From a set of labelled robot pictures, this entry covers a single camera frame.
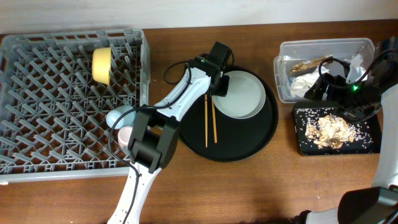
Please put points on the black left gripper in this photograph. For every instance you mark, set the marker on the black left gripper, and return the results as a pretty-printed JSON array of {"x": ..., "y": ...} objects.
[{"x": 224, "y": 89}]

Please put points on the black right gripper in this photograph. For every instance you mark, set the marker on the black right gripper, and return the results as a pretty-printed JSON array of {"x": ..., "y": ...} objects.
[{"x": 336, "y": 83}]

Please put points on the white napkin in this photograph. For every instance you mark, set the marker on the white napkin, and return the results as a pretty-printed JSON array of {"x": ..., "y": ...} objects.
[{"x": 300, "y": 85}]

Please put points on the grey round plate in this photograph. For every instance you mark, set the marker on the grey round plate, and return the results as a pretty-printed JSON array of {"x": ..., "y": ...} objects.
[{"x": 245, "y": 97}]

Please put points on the gold snack wrapper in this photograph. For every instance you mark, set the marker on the gold snack wrapper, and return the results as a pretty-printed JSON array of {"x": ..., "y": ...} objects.
[{"x": 308, "y": 64}]

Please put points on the wooden chopstick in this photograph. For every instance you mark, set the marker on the wooden chopstick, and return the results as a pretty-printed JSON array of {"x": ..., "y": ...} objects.
[
  {"x": 214, "y": 121},
  {"x": 206, "y": 119}
]

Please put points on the food scraps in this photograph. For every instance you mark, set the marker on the food scraps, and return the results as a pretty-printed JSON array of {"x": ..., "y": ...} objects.
[{"x": 330, "y": 131}]

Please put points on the blue plastic cup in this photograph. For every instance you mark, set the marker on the blue plastic cup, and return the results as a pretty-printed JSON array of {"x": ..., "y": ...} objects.
[{"x": 127, "y": 120}]

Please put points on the pink plastic cup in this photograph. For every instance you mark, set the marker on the pink plastic cup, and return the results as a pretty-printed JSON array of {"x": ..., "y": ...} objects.
[{"x": 124, "y": 135}]

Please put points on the yellow bowl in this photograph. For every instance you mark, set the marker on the yellow bowl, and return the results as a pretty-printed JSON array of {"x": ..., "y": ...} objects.
[{"x": 101, "y": 65}]

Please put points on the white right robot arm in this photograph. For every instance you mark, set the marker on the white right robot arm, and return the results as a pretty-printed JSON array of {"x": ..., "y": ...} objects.
[{"x": 377, "y": 204}]

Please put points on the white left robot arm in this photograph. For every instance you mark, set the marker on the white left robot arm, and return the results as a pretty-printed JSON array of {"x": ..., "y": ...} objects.
[{"x": 153, "y": 140}]

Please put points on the grey dishwasher rack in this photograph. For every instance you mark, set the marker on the grey dishwasher rack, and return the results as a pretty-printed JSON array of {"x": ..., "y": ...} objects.
[{"x": 53, "y": 113}]

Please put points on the clear plastic bin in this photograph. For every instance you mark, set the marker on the clear plastic bin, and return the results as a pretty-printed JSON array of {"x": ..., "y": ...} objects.
[{"x": 294, "y": 52}]

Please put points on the round black tray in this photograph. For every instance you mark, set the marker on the round black tray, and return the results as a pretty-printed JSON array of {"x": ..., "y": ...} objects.
[{"x": 238, "y": 139}]

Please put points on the black rectangular tray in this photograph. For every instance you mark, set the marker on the black rectangular tray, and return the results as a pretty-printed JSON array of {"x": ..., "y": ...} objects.
[{"x": 367, "y": 139}]

